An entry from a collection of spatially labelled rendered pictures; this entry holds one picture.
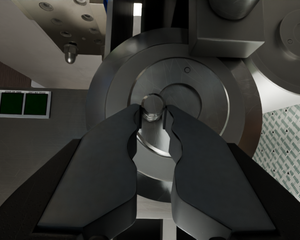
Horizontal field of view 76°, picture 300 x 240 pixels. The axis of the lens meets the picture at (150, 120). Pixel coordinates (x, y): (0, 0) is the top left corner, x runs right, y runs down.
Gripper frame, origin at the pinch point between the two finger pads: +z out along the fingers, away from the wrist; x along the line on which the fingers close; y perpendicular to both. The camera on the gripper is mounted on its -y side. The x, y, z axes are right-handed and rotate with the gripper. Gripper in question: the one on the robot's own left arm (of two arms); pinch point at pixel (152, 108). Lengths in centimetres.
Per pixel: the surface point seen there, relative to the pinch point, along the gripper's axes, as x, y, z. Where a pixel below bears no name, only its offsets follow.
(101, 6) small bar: -8.4, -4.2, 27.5
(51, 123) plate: -24.1, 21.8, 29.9
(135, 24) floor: -14, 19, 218
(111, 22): -3.8, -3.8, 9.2
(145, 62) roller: -0.6, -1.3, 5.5
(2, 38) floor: -184, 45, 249
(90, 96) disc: -5.0, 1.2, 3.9
